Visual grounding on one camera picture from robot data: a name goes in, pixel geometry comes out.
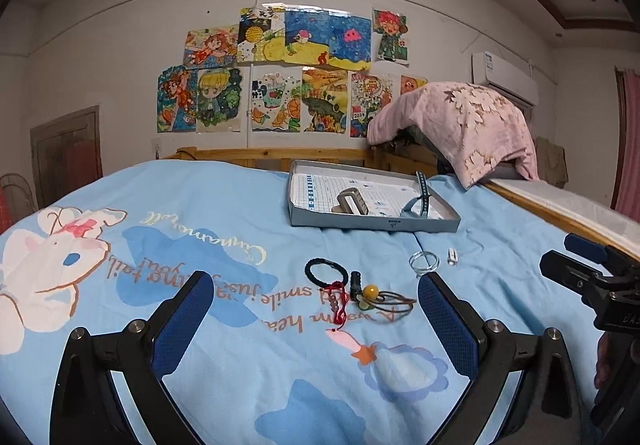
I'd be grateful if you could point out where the white air conditioner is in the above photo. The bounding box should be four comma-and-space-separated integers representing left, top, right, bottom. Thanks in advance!
471, 52, 541, 107

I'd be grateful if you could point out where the round wire fan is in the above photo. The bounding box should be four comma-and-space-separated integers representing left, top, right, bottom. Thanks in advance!
0, 172, 37, 226

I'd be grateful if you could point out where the beige hair claw clip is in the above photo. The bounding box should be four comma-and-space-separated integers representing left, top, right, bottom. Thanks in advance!
332, 188, 370, 216

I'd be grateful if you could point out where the pink flowered blanket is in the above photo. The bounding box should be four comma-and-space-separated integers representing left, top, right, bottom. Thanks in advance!
367, 81, 538, 190

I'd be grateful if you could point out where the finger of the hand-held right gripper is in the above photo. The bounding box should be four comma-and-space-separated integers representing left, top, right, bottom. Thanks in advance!
564, 232, 640, 278
539, 249, 616, 300

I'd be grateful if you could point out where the clear ring bracelet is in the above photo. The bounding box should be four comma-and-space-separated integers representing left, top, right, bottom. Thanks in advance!
409, 250, 441, 278

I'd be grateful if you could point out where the olive hanging cloth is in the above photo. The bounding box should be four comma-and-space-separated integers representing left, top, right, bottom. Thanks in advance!
532, 136, 569, 188

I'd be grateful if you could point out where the grey cardboard box tray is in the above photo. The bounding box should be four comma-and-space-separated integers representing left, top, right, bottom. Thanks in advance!
288, 159, 462, 233

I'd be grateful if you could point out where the amber bead hair tie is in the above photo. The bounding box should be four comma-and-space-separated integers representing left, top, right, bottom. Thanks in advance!
357, 282, 418, 321

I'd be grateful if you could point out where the printed blue bed sheet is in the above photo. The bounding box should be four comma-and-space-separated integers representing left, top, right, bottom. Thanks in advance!
0, 160, 640, 445

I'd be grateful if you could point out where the pink curtain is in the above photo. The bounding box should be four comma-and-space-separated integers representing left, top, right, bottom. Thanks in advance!
614, 66, 640, 216

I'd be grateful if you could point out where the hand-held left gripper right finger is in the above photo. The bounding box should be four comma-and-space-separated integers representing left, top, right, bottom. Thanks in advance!
417, 271, 583, 445

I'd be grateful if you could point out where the black hair tie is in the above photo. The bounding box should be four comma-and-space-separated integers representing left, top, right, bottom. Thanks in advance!
305, 257, 351, 287

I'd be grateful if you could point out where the white mattress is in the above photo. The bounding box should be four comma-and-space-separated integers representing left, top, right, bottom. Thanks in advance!
492, 178, 633, 238

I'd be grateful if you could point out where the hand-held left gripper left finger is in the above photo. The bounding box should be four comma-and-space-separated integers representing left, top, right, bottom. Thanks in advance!
50, 270, 216, 445

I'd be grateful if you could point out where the teal ribbon band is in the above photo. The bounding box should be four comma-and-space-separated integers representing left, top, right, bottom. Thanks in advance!
400, 170, 436, 218

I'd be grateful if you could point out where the person's right hand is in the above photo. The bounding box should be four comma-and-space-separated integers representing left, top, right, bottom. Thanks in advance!
594, 332, 614, 391

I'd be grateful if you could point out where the red string bracelet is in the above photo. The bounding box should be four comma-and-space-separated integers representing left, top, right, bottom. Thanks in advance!
325, 275, 352, 333

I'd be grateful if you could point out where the group of children's wall drawings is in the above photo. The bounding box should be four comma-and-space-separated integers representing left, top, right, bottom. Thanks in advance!
156, 8, 431, 138

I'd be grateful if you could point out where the red checkered cloth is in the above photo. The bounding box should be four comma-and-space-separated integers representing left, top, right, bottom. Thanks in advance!
0, 188, 15, 233

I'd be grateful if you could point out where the brown wooden door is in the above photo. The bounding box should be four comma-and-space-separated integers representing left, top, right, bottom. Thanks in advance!
30, 105, 105, 211

